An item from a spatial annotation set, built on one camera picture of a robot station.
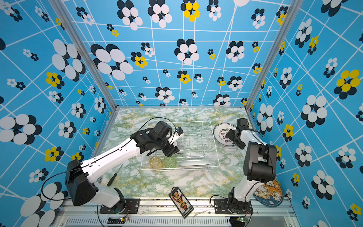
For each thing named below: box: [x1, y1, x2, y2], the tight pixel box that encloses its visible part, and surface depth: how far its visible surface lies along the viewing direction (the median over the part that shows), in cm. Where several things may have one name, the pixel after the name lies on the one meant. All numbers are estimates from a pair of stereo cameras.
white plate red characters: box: [212, 122, 237, 147], surface depth 104 cm
